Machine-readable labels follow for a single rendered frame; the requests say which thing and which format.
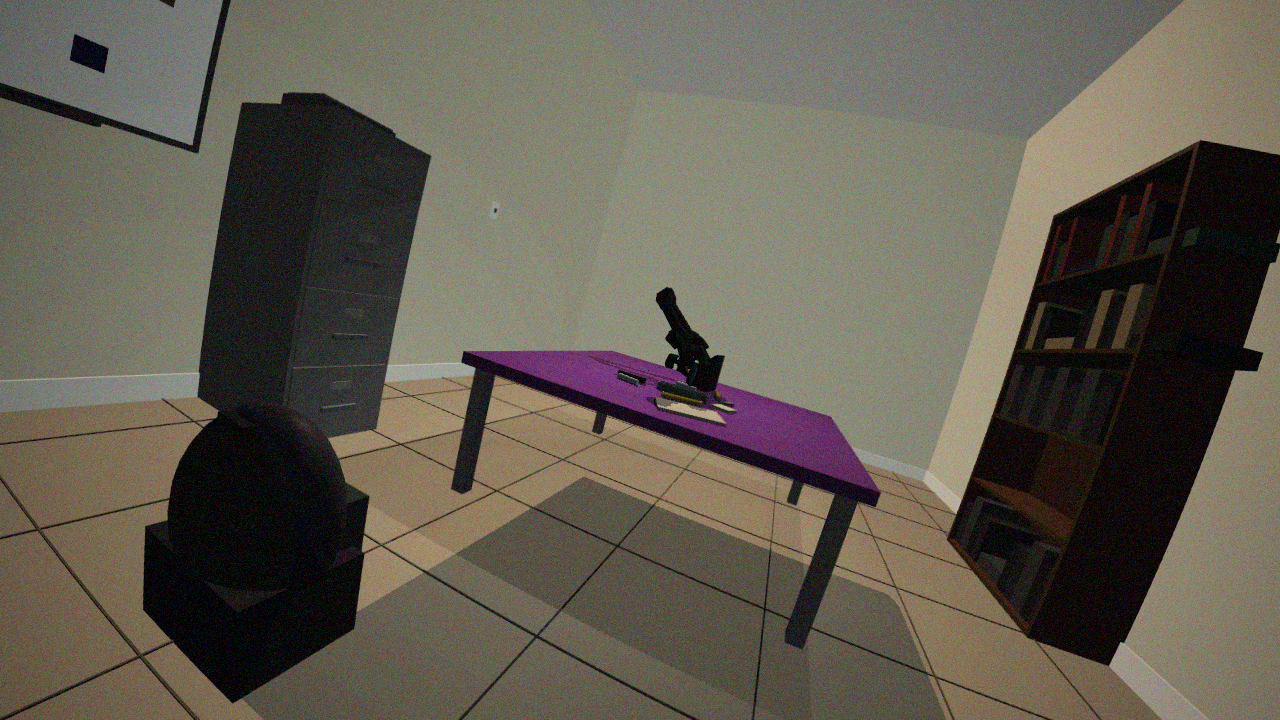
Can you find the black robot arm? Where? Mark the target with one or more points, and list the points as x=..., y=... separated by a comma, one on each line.
x=681, y=336

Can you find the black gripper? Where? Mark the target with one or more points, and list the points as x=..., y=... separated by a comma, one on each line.
x=683, y=364

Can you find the grey keyboard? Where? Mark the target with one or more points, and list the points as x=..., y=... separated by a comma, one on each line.
x=682, y=391

